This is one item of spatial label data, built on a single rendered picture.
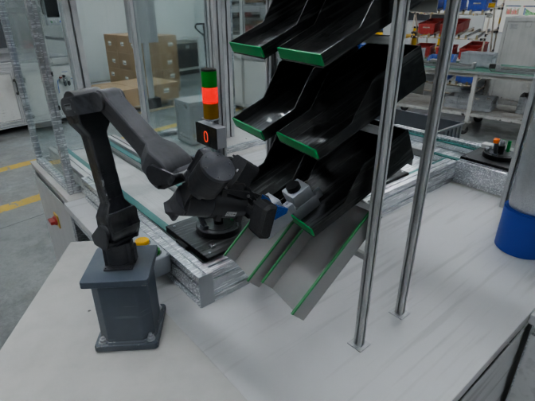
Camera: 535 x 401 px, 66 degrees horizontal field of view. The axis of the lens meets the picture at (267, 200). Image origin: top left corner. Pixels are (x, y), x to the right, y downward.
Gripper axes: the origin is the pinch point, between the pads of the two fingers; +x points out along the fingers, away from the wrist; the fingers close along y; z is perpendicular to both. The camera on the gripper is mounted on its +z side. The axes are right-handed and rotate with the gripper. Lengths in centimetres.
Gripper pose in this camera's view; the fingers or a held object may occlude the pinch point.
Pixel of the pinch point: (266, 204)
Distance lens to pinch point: 79.3
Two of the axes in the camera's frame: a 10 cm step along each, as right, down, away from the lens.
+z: 2.5, -9.4, -2.5
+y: -5.1, -3.4, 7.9
